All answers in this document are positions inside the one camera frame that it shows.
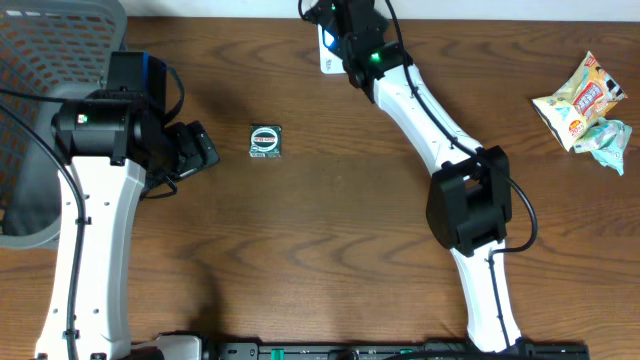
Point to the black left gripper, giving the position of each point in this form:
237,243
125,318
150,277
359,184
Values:
194,158

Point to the round black lidded cup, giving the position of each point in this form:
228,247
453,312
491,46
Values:
265,141

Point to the yellow blue snack bag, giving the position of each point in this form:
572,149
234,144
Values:
573,109

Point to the teal candy wrapper bag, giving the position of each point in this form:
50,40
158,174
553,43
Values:
611,152

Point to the green tissue pack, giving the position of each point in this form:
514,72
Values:
597,136

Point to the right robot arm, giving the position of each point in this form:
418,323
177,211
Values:
469,201

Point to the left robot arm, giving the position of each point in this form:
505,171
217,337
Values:
114,151

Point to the white barcode scanner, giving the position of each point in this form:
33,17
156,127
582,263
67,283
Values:
330,64

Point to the grey plastic mesh basket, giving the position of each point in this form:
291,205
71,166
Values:
49,50

